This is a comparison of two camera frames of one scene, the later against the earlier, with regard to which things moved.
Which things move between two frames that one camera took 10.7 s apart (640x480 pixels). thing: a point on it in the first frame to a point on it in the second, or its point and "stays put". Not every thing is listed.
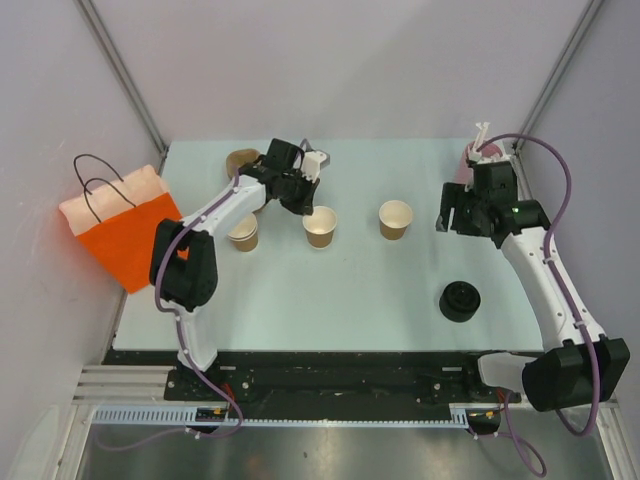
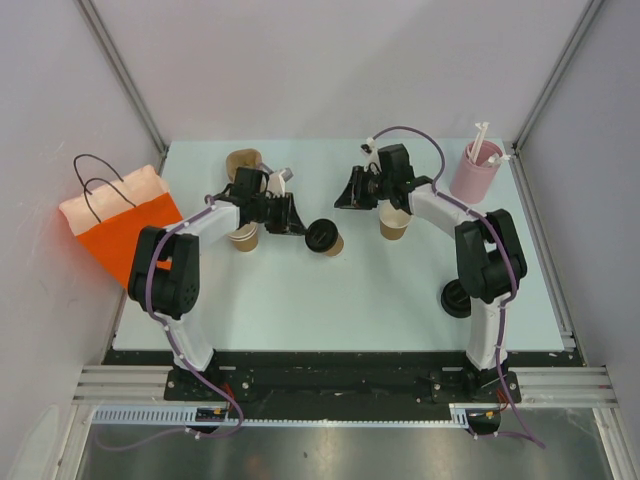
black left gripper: (305, 205) to (289, 221)
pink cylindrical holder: (465, 173) stays put
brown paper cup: (394, 217) stays put
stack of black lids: (459, 301) stays put
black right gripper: (452, 196) to (354, 196)
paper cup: (244, 234) stays put
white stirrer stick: (481, 135) stays put
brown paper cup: (320, 226) to (337, 248)
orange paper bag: (118, 220) stays put
